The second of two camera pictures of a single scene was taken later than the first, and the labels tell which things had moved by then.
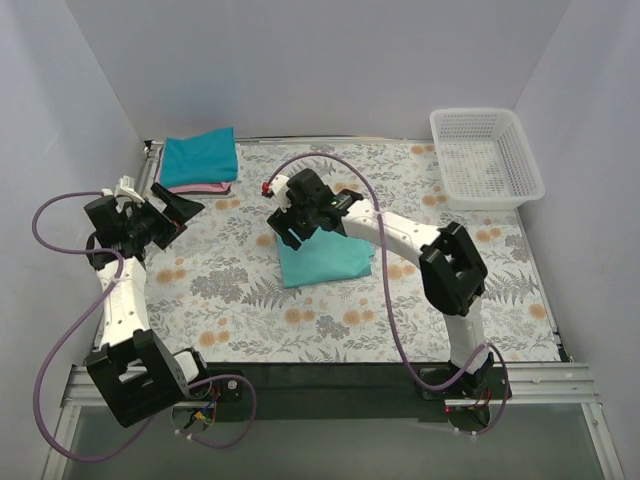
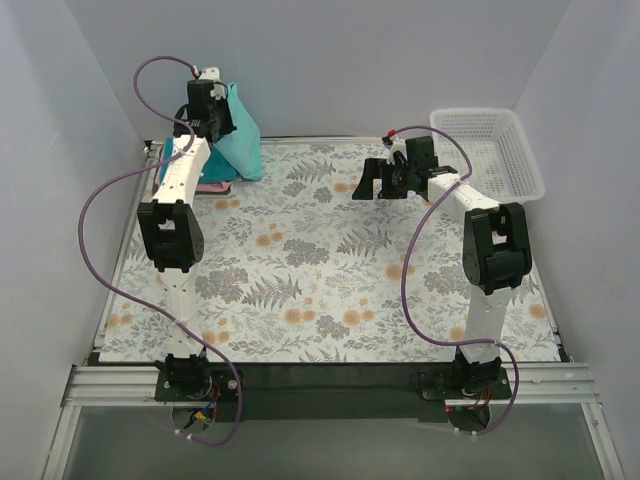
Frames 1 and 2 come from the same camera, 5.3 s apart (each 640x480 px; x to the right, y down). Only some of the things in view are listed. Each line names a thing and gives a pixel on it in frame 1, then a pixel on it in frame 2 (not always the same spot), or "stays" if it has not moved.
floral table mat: (215, 292) stays
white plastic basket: (485, 159) stays
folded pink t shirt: (210, 188) stays
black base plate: (394, 394) stays
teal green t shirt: (326, 256) → (242, 147)
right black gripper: (289, 228) → (378, 179)
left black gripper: (163, 225) → (220, 126)
